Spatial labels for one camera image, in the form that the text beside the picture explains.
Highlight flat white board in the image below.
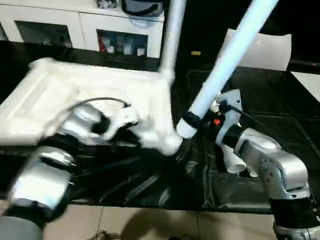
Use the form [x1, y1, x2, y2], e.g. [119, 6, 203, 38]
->
[291, 71, 320, 103]

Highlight white plastic bag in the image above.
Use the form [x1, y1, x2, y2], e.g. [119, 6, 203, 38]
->
[222, 28, 293, 72]

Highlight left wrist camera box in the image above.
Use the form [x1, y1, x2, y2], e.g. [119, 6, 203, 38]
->
[102, 106, 140, 141]

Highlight black work mat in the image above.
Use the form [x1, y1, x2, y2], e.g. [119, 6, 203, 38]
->
[0, 40, 320, 211]

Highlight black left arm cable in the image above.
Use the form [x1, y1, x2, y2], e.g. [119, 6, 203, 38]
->
[42, 97, 132, 146]

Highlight white plastic table top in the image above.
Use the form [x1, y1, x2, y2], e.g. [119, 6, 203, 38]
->
[0, 57, 184, 157]

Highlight white cabinet with glass doors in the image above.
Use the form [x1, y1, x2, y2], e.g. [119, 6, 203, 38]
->
[0, 0, 166, 58]

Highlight dark round object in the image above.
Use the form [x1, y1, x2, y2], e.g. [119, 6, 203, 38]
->
[120, 0, 165, 18]

